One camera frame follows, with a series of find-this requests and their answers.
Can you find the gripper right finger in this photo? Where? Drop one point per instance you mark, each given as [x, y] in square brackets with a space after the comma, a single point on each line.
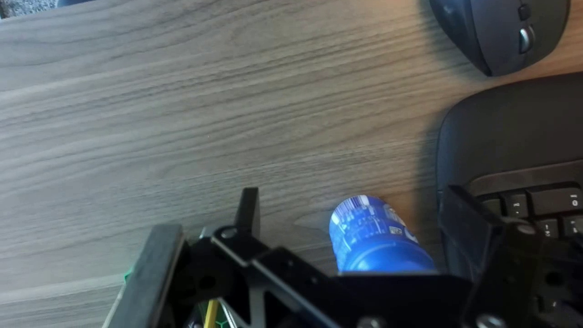
[499, 257]

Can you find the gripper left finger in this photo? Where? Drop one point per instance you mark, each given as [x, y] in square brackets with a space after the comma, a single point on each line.
[140, 301]

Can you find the blue gum bottle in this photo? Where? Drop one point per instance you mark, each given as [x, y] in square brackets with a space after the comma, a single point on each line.
[368, 237]

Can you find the yellow pencil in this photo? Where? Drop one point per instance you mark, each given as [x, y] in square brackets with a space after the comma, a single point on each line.
[210, 315]

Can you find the black ergonomic keyboard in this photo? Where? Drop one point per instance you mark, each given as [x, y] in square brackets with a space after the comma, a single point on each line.
[516, 149]

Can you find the black computer mouse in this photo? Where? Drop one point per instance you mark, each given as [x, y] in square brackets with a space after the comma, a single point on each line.
[501, 36]

